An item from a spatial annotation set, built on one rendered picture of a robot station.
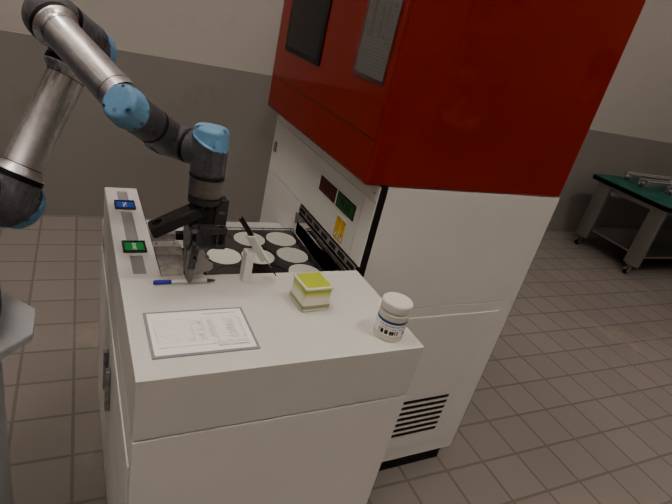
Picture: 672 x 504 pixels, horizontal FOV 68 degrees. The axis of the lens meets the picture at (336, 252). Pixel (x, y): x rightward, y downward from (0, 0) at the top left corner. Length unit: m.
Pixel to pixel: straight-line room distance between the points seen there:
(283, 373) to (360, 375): 0.19
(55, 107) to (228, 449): 0.88
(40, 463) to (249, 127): 2.46
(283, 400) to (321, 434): 0.17
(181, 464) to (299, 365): 0.31
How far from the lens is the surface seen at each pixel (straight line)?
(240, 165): 3.78
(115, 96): 1.05
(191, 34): 3.52
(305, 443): 1.23
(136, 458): 1.10
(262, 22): 3.61
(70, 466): 2.12
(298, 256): 1.57
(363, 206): 1.40
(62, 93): 1.40
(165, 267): 1.46
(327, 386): 1.12
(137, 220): 1.52
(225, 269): 1.44
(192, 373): 0.98
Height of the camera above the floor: 1.61
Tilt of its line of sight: 25 degrees down
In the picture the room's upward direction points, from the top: 14 degrees clockwise
